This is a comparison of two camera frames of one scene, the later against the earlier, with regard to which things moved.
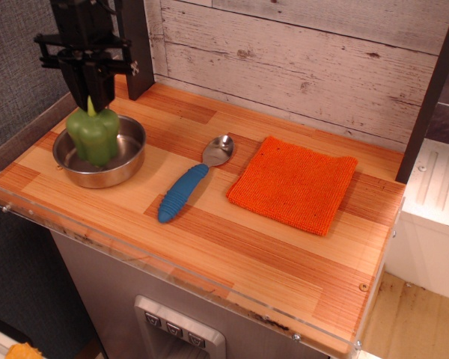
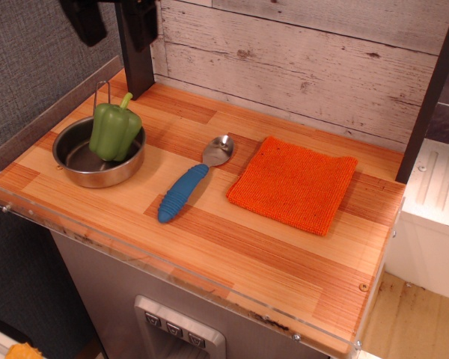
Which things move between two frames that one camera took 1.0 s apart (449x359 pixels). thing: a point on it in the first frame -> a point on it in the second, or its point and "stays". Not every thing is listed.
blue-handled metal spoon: x=218 y=149 stays
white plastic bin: x=426 y=244 stays
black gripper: x=86 y=37 -> x=86 y=16
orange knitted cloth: x=292 y=185 stays
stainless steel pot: x=131 y=143 stays
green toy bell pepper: x=94 y=133 -> x=114 y=129
